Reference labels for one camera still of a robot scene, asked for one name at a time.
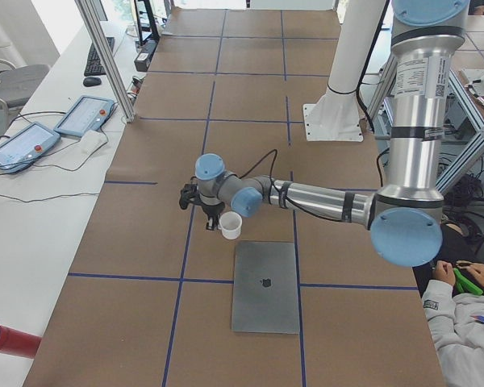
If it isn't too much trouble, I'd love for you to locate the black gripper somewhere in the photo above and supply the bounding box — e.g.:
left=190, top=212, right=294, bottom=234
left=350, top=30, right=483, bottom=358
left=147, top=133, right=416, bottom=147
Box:
left=201, top=201, right=225, bottom=231

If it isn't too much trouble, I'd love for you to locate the white plastic cup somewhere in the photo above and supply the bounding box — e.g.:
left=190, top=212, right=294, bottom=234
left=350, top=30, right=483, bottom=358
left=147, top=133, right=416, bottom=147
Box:
left=219, top=211, right=243, bottom=240

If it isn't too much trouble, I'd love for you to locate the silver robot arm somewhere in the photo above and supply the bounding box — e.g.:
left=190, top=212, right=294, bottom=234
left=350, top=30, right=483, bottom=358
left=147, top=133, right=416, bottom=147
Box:
left=180, top=1, right=469, bottom=267

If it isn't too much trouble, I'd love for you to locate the grey closed laptop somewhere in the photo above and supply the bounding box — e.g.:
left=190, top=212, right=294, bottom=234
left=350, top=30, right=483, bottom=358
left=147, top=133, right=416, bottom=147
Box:
left=232, top=241, right=300, bottom=334

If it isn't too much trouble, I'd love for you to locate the blue teach pendant far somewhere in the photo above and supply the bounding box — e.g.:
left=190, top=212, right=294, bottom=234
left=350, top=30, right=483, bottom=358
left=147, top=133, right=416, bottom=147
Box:
left=54, top=95, right=115, bottom=137

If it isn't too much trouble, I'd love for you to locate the blue teach pendant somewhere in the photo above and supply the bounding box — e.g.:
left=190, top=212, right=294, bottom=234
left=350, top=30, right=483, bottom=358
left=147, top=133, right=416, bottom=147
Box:
left=0, top=122, right=61, bottom=173
left=54, top=95, right=115, bottom=137

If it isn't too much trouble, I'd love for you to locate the black box device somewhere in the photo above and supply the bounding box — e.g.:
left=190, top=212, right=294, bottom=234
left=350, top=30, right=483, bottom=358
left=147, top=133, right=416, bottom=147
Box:
left=134, top=40, right=157, bottom=73

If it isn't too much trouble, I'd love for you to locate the black computer mouse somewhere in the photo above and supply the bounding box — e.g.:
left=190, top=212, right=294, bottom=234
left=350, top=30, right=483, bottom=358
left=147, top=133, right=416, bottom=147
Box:
left=82, top=77, right=102, bottom=87

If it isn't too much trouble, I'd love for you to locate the black keyboard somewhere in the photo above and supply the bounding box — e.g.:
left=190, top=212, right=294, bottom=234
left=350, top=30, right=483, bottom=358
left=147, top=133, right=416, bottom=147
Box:
left=84, top=44, right=106, bottom=77

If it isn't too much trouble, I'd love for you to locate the blue teach pendant near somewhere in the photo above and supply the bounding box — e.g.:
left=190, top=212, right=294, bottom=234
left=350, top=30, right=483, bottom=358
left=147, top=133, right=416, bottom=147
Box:
left=0, top=122, right=61, bottom=173

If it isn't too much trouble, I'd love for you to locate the red cylinder bottle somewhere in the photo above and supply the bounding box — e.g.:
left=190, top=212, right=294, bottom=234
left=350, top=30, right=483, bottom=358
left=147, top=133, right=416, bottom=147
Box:
left=0, top=325, right=42, bottom=359

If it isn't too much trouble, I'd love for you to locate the seated person in white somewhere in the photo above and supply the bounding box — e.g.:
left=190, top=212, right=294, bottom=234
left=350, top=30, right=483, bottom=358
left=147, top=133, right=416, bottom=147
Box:
left=421, top=223, right=484, bottom=387

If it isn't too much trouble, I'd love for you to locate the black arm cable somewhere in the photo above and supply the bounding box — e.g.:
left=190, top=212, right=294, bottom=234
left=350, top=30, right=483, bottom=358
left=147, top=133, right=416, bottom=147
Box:
left=237, top=148, right=348, bottom=223

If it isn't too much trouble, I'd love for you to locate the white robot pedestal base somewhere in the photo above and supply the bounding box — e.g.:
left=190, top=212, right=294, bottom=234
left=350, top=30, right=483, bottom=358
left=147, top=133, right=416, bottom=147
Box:
left=303, top=0, right=388, bottom=142

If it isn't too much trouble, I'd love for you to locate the aluminium frame post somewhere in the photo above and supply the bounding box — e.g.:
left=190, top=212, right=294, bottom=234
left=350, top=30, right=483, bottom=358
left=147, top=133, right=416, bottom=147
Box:
left=75, top=0, right=136, bottom=123

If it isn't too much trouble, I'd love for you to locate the green handled tool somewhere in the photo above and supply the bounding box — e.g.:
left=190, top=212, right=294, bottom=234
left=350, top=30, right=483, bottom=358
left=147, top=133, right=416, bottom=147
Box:
left=453, top=268, right=483, bottom=296

